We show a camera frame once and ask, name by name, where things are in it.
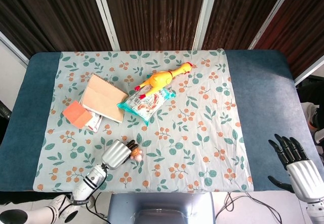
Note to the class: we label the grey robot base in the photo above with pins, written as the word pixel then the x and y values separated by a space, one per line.
pixel 162 208

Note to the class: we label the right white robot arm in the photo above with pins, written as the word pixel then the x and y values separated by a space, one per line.
pixel 316 214

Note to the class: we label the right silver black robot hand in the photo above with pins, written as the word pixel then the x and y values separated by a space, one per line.
pixel 301 176

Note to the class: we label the orange paper pad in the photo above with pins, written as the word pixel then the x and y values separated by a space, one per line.
pixel 77 113

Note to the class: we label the floral patterned tablecloth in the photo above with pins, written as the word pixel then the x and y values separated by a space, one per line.
pixel 177 132

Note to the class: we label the white red small packet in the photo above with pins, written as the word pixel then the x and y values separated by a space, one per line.
pixel 94 123

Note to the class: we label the white sneaker with black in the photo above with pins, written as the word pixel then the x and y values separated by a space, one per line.
pixel 312 115

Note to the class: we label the blue table cover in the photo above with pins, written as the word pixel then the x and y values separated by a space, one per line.
pixel 265 102

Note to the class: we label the brown spiral notebook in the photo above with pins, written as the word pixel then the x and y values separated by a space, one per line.
pixel 103 98

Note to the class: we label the teal snack bag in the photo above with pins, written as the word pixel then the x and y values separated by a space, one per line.
pixel 146 102

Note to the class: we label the small orange toy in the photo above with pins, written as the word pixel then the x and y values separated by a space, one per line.
pixel 136 153

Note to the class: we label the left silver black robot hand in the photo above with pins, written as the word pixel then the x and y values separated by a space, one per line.
pixel 117 154

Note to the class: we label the yellow rubber chicken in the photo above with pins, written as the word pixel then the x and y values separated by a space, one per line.
pixel 162 78

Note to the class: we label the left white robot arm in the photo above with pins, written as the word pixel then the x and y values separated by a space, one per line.
pixel 63 198

